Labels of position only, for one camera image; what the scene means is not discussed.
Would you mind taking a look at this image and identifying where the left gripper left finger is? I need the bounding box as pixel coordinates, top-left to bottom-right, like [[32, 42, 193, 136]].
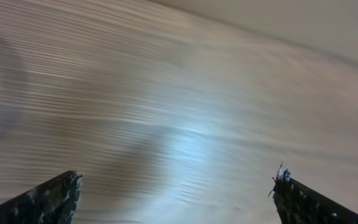
[[0, 170, 83, 224]]

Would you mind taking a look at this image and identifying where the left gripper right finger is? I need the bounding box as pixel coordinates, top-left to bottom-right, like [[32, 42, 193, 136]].
[[269, 167, 358, 224]]

